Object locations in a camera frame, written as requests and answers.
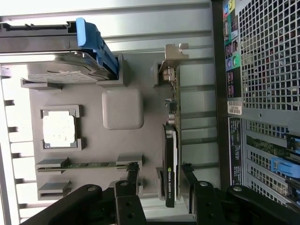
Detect green RAM stick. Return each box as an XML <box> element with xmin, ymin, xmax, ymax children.
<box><xmin>36</xmin><ymin>161</ymin><xmax>141</xmax><ymax>168</ymax></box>

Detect silver CPU chip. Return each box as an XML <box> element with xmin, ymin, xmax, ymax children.
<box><xmin>43</xmin><ymin>111</ymin><xmax>77</xmax><ymax>149</ymax></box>

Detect hard disk with blue carrier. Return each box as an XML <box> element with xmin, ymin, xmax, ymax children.
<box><xmin>0</xmin><ymin>17</ymin><xmax>120</xmax><ymax>83</ymax></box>

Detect open black PC case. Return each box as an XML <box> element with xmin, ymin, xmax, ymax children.
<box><xmin>210</xmin><ymin>0</ymin><xmax>300</xmax><ymax>211</ymax></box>

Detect grey parts rack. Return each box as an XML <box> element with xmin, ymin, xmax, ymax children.
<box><xmin>20</xmin><ymin>53</ymin><xmax>186</xmax><ymax>207</ymax></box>

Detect blue card retention clip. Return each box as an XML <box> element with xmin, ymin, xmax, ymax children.
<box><xmin>270</xmin><ymin>157</ymin><xmax>300</xmax><ymax>177</ymax></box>

